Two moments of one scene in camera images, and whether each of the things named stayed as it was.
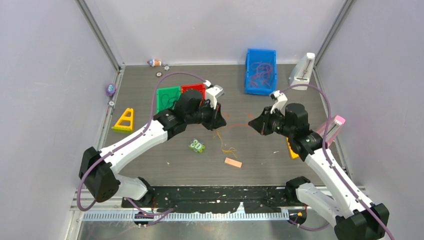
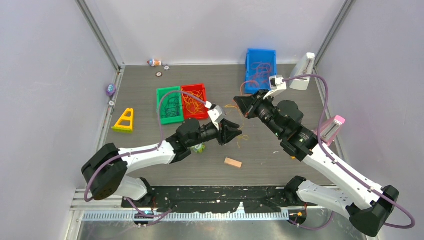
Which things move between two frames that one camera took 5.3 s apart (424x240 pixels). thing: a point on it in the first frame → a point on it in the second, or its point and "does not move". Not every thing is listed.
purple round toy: (111, 89) does not move
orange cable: (263, 69) does not move
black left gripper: (218, 120) → (225, 135)
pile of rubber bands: (264, 81) does not move
